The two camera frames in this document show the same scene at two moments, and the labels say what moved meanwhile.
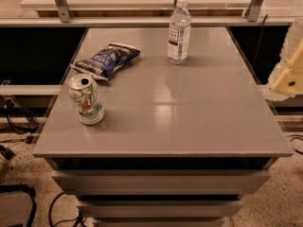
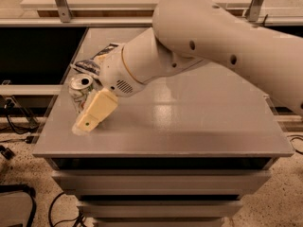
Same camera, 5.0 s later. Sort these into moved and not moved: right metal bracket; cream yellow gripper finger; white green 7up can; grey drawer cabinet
Moved: cream yellow gripper finger
Not moved: grey drawer cabinet; white green 7up can; right metal bracket
